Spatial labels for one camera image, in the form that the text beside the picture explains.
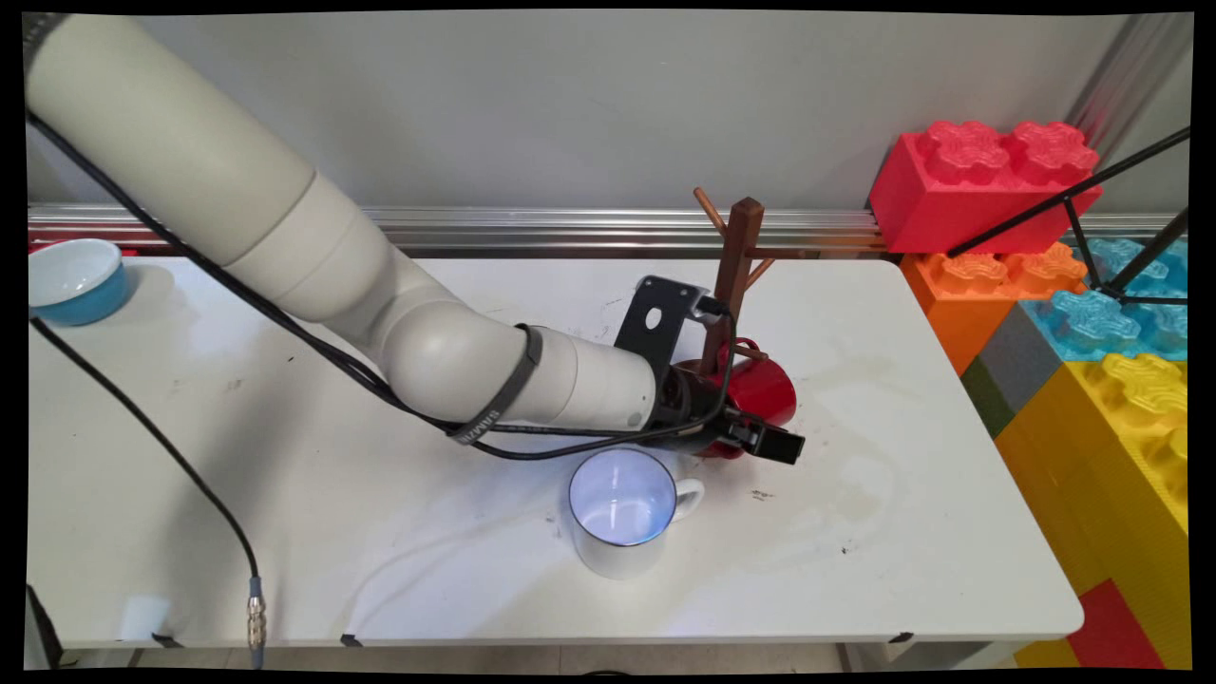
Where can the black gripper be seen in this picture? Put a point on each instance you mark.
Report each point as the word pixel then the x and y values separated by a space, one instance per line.
pixel 689 404

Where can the red enamel mug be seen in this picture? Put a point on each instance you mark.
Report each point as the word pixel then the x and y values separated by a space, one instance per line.
pixel 765 389

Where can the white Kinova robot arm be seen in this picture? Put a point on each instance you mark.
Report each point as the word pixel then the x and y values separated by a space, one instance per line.
pixel 190 161

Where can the white enamel mug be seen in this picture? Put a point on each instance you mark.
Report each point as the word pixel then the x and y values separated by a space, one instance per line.
pixel 622 532

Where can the brown wooden mug tree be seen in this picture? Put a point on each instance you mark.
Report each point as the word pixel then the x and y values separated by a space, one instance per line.
pixel 741 266

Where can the dark green giant toy brick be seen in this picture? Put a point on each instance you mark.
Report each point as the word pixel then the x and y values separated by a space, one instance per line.
pixel 986 399

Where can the orange giant toy brick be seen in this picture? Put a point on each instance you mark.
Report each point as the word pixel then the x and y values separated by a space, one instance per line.
pixel 959 304

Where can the grey giant toy brick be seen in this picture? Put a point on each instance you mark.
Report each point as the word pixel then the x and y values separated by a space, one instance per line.
pixel 1016 361

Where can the red giant toy brick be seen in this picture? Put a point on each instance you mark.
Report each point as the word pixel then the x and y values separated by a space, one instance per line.
pixel 950 195
pixel 1111 632

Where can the yellow giant toy brick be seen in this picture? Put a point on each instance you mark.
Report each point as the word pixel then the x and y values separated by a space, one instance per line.
pixel 1092 475

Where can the blue giant toy brick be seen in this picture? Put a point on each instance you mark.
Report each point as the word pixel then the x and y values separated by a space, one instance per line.
pixel 1092 323

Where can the black tripod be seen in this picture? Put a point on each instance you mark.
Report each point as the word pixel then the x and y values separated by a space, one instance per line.
pixel 1069 198

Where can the blue bowl white inside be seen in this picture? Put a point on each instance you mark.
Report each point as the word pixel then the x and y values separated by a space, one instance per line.
pixel 81 285

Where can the aluminium rail along wall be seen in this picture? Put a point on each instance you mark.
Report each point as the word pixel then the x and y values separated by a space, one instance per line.
pixel 522 228

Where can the aluminium upright post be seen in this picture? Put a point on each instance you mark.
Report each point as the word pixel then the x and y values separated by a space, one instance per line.
pixel 1130 76

